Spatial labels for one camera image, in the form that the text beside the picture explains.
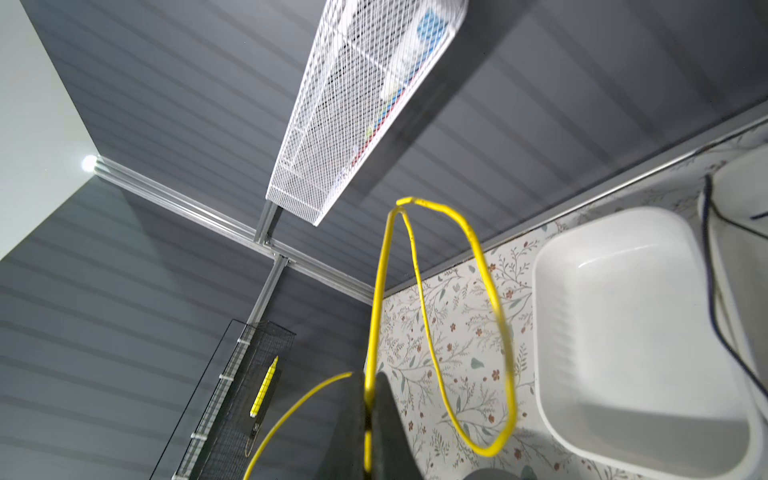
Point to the left white tray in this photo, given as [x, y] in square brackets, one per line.
[628, 370]

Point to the white tray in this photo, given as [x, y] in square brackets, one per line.
[733, 213]
[628, 370]

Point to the yellow marker pen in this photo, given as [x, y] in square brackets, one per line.
[264, 388]

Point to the white wire mesh basket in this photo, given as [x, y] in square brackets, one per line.
[367, 60]

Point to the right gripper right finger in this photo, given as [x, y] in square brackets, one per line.
[392, 456]

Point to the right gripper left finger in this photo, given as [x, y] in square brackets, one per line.
[344, 458]

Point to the black wire basket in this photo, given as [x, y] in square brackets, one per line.
[223, 440]

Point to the right white tray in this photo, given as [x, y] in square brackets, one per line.
[733, 213]

